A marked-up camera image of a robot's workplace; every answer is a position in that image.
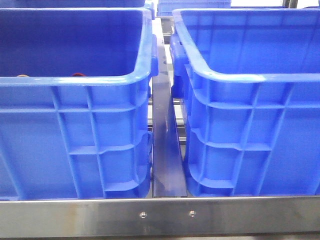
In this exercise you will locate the blue bin back left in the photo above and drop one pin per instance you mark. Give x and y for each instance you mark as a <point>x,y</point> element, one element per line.
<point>71,3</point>

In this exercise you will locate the yellow mushroom push button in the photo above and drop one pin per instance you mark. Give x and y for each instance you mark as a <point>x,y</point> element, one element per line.
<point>22,75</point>

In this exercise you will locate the large blue bin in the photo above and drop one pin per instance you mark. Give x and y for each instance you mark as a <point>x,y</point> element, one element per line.
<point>64,137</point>
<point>251,98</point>

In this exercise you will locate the blue crate back centre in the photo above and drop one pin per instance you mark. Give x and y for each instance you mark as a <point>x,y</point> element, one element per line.
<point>165,7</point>

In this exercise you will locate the large blue bin left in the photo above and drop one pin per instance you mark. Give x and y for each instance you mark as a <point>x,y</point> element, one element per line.
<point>64,137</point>

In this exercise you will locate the steel divider rail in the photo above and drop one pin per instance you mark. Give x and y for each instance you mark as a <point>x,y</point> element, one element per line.
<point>168,175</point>

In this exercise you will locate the steel front rail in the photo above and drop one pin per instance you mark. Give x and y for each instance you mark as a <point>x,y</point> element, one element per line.
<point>159,217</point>

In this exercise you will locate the large blue bin right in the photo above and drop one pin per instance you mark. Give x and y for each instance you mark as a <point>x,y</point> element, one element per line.
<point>251,98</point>

